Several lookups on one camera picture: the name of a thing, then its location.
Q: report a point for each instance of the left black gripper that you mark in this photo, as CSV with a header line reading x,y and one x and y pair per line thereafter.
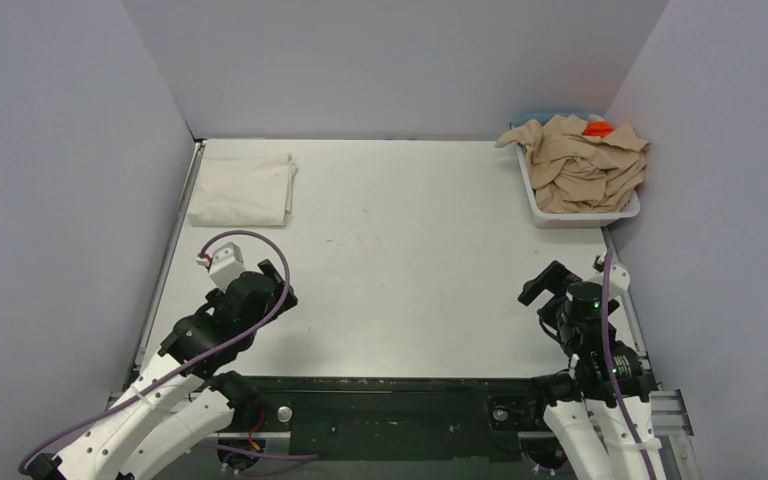
x,y
277,285

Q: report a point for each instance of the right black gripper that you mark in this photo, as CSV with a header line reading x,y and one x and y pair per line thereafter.
x,y
544,288

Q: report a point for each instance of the tan t shirt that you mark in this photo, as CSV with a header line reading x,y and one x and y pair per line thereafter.
x,y
579,166

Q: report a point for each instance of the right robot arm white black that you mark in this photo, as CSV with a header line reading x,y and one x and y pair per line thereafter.
x,y
604,424

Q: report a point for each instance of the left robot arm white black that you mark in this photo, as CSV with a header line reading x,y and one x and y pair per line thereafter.
x,y
184,392

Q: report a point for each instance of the white plastic laundry basket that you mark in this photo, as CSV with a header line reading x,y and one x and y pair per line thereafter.
x,y
583,217

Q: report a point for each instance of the folded cream t shirt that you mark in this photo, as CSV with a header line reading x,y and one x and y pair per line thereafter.
x,y
243,192

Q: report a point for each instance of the orange t shirt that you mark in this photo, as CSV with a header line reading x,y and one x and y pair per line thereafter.
x,y
598,128

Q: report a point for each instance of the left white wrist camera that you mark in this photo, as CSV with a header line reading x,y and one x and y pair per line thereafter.
x,y
223,265

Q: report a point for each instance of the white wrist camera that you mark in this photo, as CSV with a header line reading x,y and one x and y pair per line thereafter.
x,y
611,276
223,265

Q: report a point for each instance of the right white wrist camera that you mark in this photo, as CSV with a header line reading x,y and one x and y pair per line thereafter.
x,y
611,276

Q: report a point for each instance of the aluminium rail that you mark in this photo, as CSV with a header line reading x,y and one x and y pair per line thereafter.
x,y
670,416

